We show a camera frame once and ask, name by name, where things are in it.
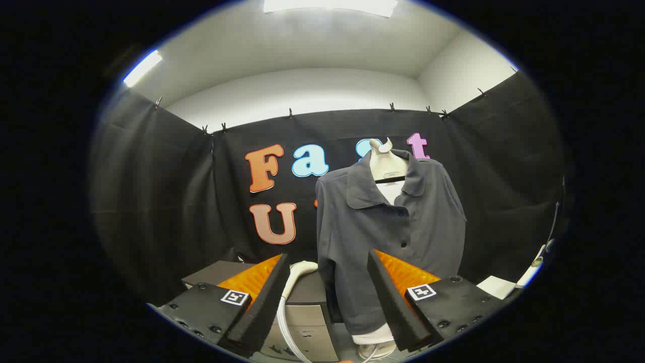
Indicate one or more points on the black backdrop cloth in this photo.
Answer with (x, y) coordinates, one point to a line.
(166, 201)

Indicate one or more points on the wide ceiling light panel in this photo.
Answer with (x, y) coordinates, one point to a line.
(330, 6)

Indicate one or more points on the cream mannequin torso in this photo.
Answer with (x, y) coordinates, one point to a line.
(385, 161)

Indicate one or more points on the grey button shirt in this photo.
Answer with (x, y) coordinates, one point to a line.
(363, 242)

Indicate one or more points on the white mannequin stand base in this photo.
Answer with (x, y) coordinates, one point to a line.
(375, 350)

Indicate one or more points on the white garment steamer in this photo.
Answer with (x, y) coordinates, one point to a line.
(301, 268)

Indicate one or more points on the grey drawer cabinet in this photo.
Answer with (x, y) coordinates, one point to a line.
(307, 315)

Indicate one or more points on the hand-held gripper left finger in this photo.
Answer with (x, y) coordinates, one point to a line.
(269, 302)

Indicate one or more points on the narrow ceiling light panel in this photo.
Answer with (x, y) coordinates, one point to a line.
(142, 68)

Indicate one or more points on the white undershirt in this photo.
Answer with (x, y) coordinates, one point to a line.
(373, 336)

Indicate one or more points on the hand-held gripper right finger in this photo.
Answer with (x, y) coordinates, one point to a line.
(390, 302)

